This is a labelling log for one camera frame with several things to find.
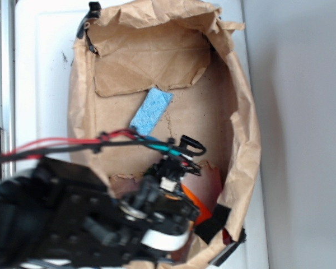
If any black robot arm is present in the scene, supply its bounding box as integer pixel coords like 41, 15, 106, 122
0, 157, 199, 268

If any brown paper bag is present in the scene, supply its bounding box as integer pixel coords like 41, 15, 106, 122
67, 0, 262, 269

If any white tray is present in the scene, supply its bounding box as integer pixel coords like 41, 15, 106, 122
15, 1, 269, 268

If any red and black cable bundle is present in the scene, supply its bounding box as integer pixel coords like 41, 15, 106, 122
0, 128, 207, 165

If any metal rail frame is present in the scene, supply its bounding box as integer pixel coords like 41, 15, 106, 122
0, 0, 17, 180

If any blue sponge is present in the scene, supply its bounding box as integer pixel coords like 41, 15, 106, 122
129, 87, 174, 136

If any orange toy carrot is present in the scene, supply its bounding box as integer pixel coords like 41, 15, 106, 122
145, 164, 213, 226

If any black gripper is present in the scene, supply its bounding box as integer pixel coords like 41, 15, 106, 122
111, 156, 200, 262

